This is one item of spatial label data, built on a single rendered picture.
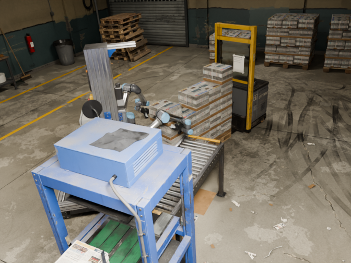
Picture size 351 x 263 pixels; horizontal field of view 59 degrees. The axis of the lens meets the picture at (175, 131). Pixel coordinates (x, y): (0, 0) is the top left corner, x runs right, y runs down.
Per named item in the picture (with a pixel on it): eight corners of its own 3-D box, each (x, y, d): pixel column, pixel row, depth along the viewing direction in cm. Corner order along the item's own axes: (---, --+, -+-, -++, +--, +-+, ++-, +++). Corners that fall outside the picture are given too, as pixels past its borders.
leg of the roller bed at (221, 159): (219, 192, 421) (220, 150, 388) (223, 193, 419) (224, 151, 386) (218, 194, 417) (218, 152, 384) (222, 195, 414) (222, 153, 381)
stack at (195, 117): (155, 166, 485) (150, 118, 445) (204, 136, 555) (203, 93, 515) (173, 175, 460) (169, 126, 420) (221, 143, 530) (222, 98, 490)
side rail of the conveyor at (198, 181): (220, 150, 388) (220, 142, 382) (224, 151, 386) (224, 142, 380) (171, 223, 286) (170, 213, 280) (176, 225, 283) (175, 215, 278)
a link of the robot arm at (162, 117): (132, 144, 372) (166, 114, 379) (138, 149, 360) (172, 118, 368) (127, 138, 364) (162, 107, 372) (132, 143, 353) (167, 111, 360)
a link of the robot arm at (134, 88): (139, 82, 420) (150, 102, 462) (132, 82, 424) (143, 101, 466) (137, 89, 415) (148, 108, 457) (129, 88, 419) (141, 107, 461)
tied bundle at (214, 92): (191, 99, 497) (190, 85, 486) (203, 93, 514) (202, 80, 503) (209, 105, 472) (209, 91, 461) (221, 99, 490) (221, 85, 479)
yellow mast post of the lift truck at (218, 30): (214, 118, 594) (214, 23, 509) (217, 117, 599) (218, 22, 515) (218, 119, 588) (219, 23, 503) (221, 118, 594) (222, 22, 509)
